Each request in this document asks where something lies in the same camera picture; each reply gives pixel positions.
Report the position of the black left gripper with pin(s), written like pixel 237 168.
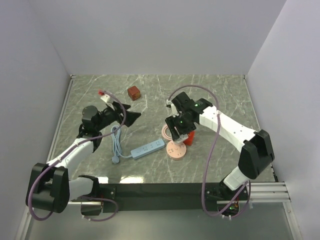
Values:
pixel 131 116

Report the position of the dark red cube adapter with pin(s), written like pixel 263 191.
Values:
pixel 134 93

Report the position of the black base beam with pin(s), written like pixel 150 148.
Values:
pixel 164 196

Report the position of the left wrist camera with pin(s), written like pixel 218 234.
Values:
pixel 107 99

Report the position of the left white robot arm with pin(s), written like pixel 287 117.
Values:
pixel 50 187

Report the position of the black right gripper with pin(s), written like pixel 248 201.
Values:
pixel 172 121

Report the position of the blue power strip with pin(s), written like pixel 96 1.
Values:
pixel 147 149

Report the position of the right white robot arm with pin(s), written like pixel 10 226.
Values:
pixel 255 147

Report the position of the pink round power strip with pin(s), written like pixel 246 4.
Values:
pixel 176 151

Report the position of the red cube socket adapter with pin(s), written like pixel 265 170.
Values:
pixel 190 138

